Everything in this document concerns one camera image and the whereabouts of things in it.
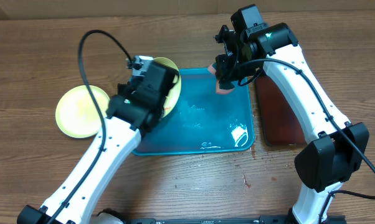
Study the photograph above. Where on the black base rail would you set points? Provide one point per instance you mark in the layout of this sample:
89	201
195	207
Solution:
264	219

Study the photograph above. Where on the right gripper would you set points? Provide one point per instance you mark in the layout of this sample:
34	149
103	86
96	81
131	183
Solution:
227	74

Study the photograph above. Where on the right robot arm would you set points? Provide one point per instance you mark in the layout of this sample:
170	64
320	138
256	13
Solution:
335	146

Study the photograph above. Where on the black rectangular tray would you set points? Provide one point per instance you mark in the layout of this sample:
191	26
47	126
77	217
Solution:
279	123

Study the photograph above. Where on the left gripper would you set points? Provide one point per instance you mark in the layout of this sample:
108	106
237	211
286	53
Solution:
124	89

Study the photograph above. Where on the teal plastic tray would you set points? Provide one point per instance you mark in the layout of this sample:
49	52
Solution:
202	121

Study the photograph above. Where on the green plate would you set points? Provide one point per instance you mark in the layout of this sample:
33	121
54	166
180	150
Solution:
76	115
174	93

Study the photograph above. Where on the red grey sponge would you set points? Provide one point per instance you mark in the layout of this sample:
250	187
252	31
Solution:
221	88

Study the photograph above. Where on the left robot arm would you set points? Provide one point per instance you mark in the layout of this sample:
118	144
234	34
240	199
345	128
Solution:
135	110

